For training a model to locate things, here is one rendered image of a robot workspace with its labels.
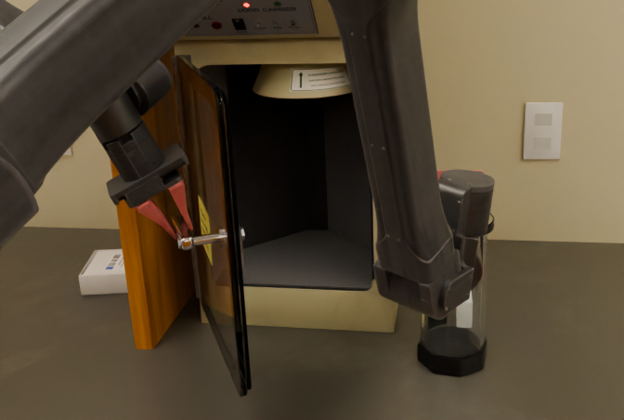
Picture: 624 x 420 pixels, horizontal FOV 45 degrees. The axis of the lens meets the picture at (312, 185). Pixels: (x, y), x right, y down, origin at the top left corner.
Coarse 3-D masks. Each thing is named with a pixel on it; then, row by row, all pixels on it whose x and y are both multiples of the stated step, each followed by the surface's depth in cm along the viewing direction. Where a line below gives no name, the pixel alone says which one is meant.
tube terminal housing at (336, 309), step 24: (192, 48) 111; (216, 48) 111; (240, 48) 110; (264, 48) 109; (288, 48) 109; (312, 48) 108; (336, 48) 108; (264, 288) 122; (288, 288) 121; (264, 312) 123; (288, 312) 123; (312, 312) 122; (336, 312) 121; (360, 312) 120; (384, 312) 120
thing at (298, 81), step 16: (272, 64) 115; (288, 64) 113; (304, 64) 112; (320, 64) 113; (336, 64) 114; (256, 80) 118; (272, 80) 114; (288, 80) 113; (304, 80) 112; (320, 80) 112; (336, 80) 113; (272, 96) 114; (288, 96) 112; (304, 96) 112; (320, 96) 112
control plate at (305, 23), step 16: (224, 0) 100; (240, 0) 99; (256, 0) 99; (272, 0) 99; (288, 0) 98; (304, 0) 98; (208, 16) 103; (224, 16) 102; (240, 16) 102; (256, 16) 102; (272, 16) 102; (288, 16) 101; (304, 16) 101; (192, 32) 106; (208, 32) 106; (224, 32) 106; (240, 32) 105; (256, 32) 105; (272, 32) 105; (288, 32) 104; (304, 32) 104
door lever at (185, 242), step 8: (176, 216) 98; (176, 224) 96; (184, 224) 95; (176, 232) 94; (184, 232) 93; (216, 232) 93; (184, 240) 91; (192, 240) 91; (200, 240) 92; (208, 240) 92; (216, 240) 92; (184, 248) 91
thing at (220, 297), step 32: (192, 64) 101; (192, 96) 99; (192, 128) 103; (224, 128) 84; (192, 160) 108; (224, 160) 85; (192, 192) 113; (224, 192) 87; (224, 224) 89; (224, 256) 93; (224, 288) 96; (224, 320) 100; (224, 352) 104
